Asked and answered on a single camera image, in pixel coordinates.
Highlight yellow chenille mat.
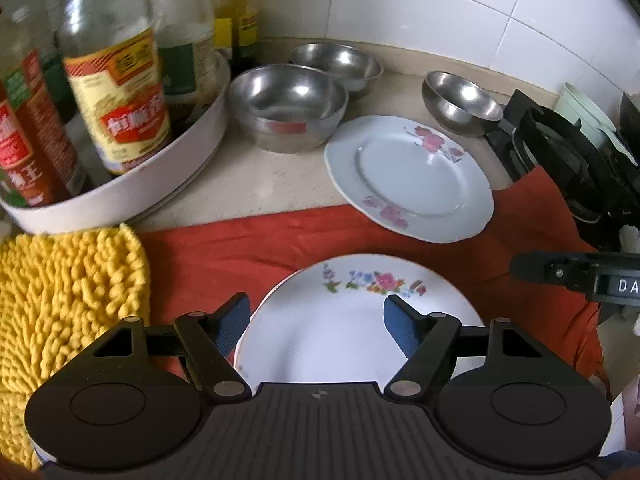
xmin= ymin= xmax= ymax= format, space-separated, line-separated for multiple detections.
xmin=0 ymin=223 xmax=152 ymax=472

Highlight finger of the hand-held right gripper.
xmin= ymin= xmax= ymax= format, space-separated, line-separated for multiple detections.
xmin=510 ymin=252 xmax=594 ymax=291

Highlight large stainless steel bowl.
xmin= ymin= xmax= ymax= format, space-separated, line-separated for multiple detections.
xmin=228 ymin=63 xmax=350 ymax=154

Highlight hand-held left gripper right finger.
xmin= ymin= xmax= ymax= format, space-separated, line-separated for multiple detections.
xmin=384 ymin=294 xmax=546 ymax=402

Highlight white plate colourful flower print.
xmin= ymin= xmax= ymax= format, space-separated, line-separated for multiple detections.
xmin=233 ymin=254 xmax=486 ymax=386

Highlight dark green bottle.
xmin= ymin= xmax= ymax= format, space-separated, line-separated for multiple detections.
xmin=39 ymin=30 xmax=77 ymax=123

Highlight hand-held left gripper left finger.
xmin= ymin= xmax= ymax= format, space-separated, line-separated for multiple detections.
xmin=89 ymin=292 xmax=252 ymax=402

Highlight red cloth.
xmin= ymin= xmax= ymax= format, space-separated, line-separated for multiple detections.
xmin=134 ymin=164 xmax=612 ymax=398

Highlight oil bottle yellow label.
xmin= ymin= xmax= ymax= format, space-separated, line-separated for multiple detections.
xmin=207 ymin=0 xmax=261 ymax=72

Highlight vinegar bottle yellow label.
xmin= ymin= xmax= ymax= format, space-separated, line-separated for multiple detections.
xmin=55 ymin=0 xmax=174 ymax=177

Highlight clear bottle green label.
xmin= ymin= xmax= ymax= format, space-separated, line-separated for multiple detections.
xmin=149 ymin=0 xmax=217 ymax=107

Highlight white round bottle tray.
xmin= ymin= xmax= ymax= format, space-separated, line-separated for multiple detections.
xmin=0 ymin=49 xmax=232 ymax=235

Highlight white scalloped plate pink flowers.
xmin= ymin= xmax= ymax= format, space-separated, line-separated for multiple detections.
xmin=324 ymin=114 xmax=495 ymax=244

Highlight red label sauce bottle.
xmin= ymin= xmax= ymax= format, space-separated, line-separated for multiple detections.
xmin=0 ymin=4 xmax=92 ymax=207
xmin=0 ymin=85 xmax=30 ymax=210

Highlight black gas stove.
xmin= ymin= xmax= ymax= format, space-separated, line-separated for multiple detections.
xmin=484 ymin=89 xmax=640 ymax=253

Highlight pale green plastic container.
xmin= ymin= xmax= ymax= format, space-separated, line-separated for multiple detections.
xmin=555 ymin=82 xmax=639 ymax=167

